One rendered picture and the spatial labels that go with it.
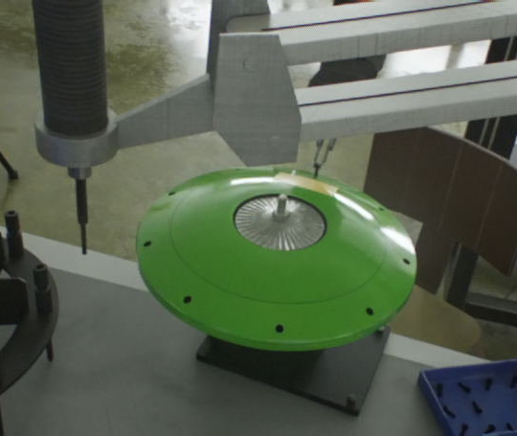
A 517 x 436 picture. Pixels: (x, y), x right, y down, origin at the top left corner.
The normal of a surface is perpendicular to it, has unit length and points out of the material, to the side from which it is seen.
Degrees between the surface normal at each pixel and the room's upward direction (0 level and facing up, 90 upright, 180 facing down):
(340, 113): 9
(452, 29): 90
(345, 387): 0
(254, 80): 90
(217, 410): 0
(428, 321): 0
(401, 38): 90
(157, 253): 24
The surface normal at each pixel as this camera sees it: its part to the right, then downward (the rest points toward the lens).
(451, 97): -0.06, -0.79
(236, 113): 0.14, 0.61
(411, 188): -0.57, 0.45
